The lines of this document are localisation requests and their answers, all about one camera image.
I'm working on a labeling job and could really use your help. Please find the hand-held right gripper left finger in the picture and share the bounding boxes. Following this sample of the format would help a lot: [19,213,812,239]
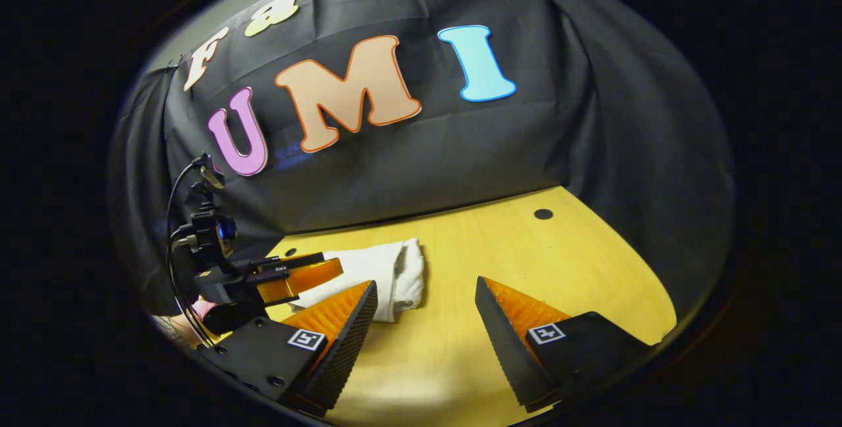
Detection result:
[196,280,379,416]

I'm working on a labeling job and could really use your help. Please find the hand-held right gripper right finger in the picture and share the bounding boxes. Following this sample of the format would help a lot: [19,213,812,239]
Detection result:
[475,275,653,414]

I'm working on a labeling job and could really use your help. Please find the cream white jeans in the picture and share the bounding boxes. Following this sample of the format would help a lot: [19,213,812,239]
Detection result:
[289,238,426,324]

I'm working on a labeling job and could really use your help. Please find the black backdrop cloth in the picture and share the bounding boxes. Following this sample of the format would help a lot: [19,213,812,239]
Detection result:
[109,0,736,322]

